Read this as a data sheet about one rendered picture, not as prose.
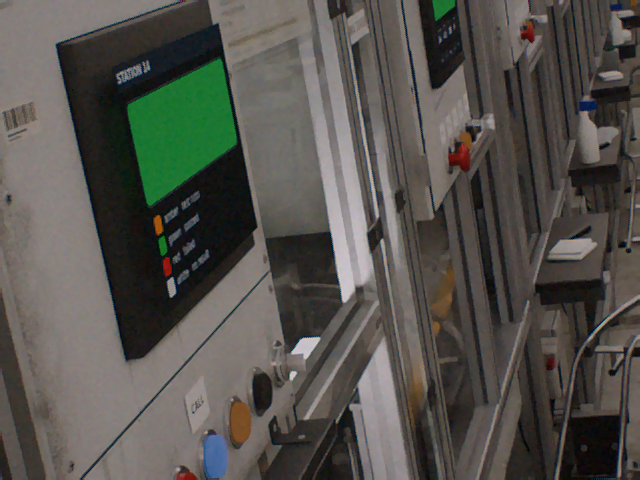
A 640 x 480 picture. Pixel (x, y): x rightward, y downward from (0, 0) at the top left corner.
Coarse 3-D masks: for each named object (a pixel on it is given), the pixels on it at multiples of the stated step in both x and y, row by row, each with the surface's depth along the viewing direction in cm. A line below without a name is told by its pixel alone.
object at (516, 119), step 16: (512, 80) 306; (512, 96) 303; (512, 112) 301; (512, 128) 298; (528, 160) 320; (528, 176) 317; (528, 192) 314; (528, 208) 311; (528, 224) 308; (528, 240) 305; (528, 256) 303
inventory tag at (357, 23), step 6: (360, 12) 159; (348, 18) 153; (354, 18) 156; (360, 18) 159; (348, 24) 153; (354, 24) 156; (360, 24) 158; (366, 24) 161; (354, 30) 155; (360, 30) 158; (366, 30) 161; (354, 36) 155; (360, 36) 158; (354, 42) 155
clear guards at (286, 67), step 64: (256, 0) 121; (320, 0) 142; (256, 64) 119; (320, 64) 140; (256, 128) 117; (320, 128) 137; (384, 128) 165; (256, 192) 115; (320, 192) 135; (384, 192) 162; (320, 256) 132; (384, 256) 159; (320, 320) 130; (320, 384) 128
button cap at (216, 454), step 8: (208, 440) 95; (216, 440) 95; (208, 448) 94; (216, 448) 95; (224, 448) 96; (208, 456) 94; (216, 456) 94; (224, 456) 96; (208, 464) 94; (216, 464) 94; (224, 464) 96; (208, 472) 94; (216, 472) 94; (224, 472) 96
